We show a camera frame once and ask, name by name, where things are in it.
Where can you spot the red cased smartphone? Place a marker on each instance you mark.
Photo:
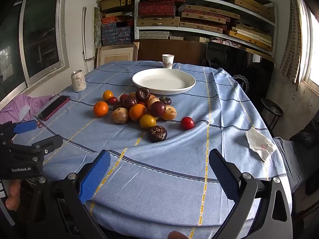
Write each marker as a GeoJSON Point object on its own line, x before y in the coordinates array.
{"type": "Point", "coordinates": [53, 108]}

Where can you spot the crumpled white tissue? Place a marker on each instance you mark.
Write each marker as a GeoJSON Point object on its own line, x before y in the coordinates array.
{"type": "Point", "coordinates": [260, 144]}

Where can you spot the brick patterned curtain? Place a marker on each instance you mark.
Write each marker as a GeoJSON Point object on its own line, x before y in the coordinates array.
{"type": "Point", "coordinates": [291, 42]}

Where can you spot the stack of red patterned boxes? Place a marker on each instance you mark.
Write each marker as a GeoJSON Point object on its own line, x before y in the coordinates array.
{"type": "Point", "coordinates": [157, 8]}

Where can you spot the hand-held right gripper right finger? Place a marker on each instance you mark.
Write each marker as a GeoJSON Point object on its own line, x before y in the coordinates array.
{"type": "Point", "coordinates": [224, 176]}

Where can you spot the black round stool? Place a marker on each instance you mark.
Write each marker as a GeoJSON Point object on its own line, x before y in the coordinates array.
{"type": "Point", "coordinates": [272, 109]}

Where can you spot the dark purple plum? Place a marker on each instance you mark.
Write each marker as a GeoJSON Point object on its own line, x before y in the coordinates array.
{"type": "Point", "coordinates": [157, 108]}
{"type": "Point", "coordinates": [130, 102]}

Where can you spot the bright window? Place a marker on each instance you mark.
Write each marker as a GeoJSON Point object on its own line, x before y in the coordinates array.
{"type": "Point", "coordinates": [310, 42]}

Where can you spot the person's right hand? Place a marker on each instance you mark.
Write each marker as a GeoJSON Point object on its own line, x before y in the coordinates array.
{"type": "Point", "coordinates": [178, 235]}

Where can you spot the small orange tomato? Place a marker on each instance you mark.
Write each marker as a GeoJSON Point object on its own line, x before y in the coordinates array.
{"type": "Point", "coordinates": [108, 95]}

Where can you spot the purple cloth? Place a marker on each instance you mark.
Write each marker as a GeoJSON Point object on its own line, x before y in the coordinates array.
{"type": "Point", "coordinates": [17, 107]}

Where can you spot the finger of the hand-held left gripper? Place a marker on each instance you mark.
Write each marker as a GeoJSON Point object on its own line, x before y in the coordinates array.
{"type": "Point", "coordinates": [49, 142]}
{"type": "Point", "coordinates": [25, 127]}

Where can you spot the blue checked tablecloth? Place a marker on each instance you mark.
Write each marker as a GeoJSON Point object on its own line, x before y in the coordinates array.
{"type": "Point", "coordinates": [162, 179]}

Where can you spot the dark clothing pile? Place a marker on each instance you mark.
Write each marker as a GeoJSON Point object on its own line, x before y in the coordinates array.
{"type": "Point", "coordinates": [307, 132]}

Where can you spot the stack of blue patterned boxes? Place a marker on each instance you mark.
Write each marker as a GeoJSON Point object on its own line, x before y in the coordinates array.
{"type": "Point", "coordinates": [116, 32]}

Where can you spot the grey bed sheet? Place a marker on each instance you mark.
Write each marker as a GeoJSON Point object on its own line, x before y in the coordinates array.
{"type": "Point", "coordinates": [291, 159]}

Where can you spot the person's left hand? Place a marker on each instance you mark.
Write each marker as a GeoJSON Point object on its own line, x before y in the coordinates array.
{"type": "Point", "coordinates": [12, 196]}

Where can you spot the tan round fruit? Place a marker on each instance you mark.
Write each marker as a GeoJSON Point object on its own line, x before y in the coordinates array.
{"type": "Point", "coordinates": [152, 102]}
{"type": "Point", "coordinates": [169, 112]}
{"type": "Point", "coordinates": [120, 115]}

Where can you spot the beige drink can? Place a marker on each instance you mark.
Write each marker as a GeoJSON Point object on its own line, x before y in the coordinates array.
{"type": "Point", "coordinates": [78, 81]}

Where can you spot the white oval plate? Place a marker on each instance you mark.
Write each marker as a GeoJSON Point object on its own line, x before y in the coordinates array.
{"type": "Point", "coordinates": [163, 81]}

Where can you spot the white metal shelf rack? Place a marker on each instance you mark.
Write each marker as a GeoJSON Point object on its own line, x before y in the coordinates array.
{"type": "Point", "coordinates": [136, 17]}

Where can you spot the white paper cup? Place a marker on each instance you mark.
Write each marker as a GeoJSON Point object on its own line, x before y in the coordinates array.
{"type": "Point", "coordinates": [167, 61]}

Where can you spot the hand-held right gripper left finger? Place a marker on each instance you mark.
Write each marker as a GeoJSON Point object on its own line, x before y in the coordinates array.
{"type": "Point", "coordinates": [96, 176]}

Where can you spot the oblong orange tomato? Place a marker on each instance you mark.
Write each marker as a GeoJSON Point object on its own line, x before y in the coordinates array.
{"type": "Point", "coordinates": [132, 94]}

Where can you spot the white curved strip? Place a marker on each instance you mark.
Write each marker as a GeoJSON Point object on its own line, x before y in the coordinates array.
{"type": "Point", "coordinates": [84, 34]}

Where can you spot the glossy black panel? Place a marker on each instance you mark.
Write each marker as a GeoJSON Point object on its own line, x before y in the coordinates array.
{"type": "Point", "coordinates": [236, 62]}

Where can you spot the yellow tomato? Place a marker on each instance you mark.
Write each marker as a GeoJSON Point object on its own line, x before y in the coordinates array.
{"type": "Point", "coordinates": [147, 121]}

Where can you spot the mottled green board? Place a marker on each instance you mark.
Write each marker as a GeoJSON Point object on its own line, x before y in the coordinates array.
{"type": "Point", "coordinates": [97, 27]}

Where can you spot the sliding glass window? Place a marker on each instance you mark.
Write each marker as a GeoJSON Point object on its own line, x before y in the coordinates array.
{"type": "Point", "coordinates": [41, 34]}

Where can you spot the pale wooden picture frame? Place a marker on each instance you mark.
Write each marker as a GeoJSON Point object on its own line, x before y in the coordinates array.
{"type": "Point", "coordinates": [117, 54]}

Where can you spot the brown wooden board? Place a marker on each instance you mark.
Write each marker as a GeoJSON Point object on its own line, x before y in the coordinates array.
{"type": "Point", "coordinates": [172, 48]}

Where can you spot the stack of flat wooden boxes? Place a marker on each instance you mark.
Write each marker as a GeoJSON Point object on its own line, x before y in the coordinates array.
{"type": "Point", "coordinates": [204, 17]}

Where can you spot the mandarin orange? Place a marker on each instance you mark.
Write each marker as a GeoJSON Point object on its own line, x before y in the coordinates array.
{"type": "Point", "coordinates": [101, 109]}
{"type": "Point", "coordinates": [137, 112]}

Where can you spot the small red tomato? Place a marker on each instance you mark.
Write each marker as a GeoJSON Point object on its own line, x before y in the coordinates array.
{"type": "Point", "coordinates": [112, 100]}

